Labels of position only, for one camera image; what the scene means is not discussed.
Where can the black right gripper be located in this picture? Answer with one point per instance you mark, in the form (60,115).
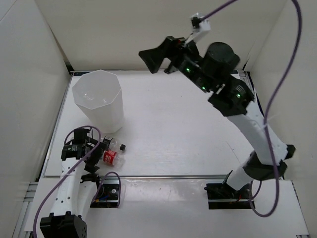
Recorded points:
(170,49)

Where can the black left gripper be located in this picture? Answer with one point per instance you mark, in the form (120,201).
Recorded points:
(90,165)

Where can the clear bottle red label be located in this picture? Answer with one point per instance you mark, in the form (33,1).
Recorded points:
(113,158)

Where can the small bottle black label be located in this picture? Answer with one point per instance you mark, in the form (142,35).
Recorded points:
(114,144)

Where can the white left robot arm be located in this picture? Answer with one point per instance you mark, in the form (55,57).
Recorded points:
(77,187)

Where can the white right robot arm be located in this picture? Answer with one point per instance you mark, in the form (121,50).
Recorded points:
(231,97)

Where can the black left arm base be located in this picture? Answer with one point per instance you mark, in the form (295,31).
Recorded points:
(109,195)

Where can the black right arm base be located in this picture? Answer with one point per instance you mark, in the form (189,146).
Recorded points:
(223,197)

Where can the white octagonal plastic bin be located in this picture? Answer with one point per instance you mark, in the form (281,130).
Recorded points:
(98,94)

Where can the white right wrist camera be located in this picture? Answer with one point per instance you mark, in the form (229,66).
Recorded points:
(200,27)

